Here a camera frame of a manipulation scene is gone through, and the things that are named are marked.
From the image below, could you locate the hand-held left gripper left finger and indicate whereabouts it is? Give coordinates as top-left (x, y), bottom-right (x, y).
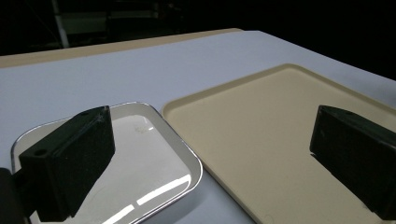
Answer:
top-left (18, 105), bottom-right (117, 223)

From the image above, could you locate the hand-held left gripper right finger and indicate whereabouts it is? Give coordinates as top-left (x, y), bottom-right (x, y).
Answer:
top-left (309, 105), bottom-right (396, 221)

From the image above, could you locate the shiny metal tray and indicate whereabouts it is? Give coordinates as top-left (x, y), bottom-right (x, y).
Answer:
top-left (10, 101), bottom-right (204, 224)

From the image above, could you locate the beige plastic tray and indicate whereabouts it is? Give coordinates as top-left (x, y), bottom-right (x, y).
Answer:
top-left (161, 63), bottom-right (396, 224)

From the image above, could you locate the white metal stand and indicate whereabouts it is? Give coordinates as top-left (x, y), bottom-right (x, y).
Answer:
top-left (50, 0), bottom-right (70, 49)

